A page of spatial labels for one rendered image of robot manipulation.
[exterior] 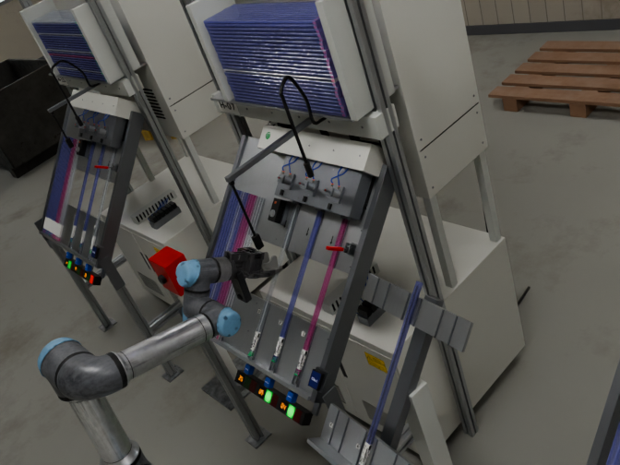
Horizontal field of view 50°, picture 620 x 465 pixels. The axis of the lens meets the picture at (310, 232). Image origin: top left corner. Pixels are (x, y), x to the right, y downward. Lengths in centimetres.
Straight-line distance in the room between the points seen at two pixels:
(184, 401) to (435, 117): 189
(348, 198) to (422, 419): 63
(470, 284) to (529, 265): 98
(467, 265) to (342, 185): 67
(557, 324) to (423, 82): 142
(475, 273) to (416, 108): 70
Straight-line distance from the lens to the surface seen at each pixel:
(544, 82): 469
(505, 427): 268
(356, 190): 187
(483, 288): 245
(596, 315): 303
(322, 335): 195
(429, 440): 186
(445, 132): 207
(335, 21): 167
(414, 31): 191
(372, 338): 221
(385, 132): 180
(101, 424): 191
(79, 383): 170
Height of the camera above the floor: 212
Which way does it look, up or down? 32 degrees down
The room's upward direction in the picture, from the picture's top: 21 degrees counter-clockwise
